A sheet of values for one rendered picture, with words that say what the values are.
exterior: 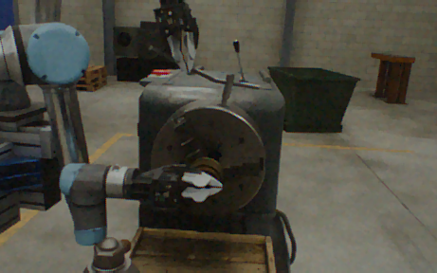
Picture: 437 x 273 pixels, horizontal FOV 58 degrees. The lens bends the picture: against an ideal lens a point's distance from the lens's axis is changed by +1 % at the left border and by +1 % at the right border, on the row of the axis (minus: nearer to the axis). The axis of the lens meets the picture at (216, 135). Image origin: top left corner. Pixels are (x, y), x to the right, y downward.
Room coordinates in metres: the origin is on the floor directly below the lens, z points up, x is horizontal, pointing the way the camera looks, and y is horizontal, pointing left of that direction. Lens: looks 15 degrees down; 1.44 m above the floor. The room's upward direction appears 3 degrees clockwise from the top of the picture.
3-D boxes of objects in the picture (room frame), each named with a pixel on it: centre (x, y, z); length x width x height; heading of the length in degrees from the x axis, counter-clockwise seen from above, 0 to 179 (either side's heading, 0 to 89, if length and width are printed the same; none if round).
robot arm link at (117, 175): (0.83, 0.21, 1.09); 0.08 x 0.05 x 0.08; 176
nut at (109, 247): (0.42, 0.12, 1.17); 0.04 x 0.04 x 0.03
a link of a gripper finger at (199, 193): (0.82, 0.03, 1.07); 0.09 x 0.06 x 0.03; 86
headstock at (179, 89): (1.44, 0.02, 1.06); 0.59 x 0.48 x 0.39; 177
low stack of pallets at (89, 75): (8.73, 3.09, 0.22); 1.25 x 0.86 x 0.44; 0
